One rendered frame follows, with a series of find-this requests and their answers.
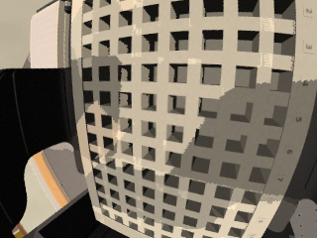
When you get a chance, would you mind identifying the dark grey flat base plate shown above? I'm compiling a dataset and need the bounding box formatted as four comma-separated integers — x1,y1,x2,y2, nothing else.
23,53,317,238

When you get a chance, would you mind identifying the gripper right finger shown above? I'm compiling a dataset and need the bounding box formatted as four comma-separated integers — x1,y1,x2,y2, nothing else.
267,92,317,232

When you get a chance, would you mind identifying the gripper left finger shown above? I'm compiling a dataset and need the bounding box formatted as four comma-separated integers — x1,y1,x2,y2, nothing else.
0,67,85,238

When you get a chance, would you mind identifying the beige well plate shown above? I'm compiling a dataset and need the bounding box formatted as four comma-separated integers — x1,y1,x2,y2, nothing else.
71,0,317,238

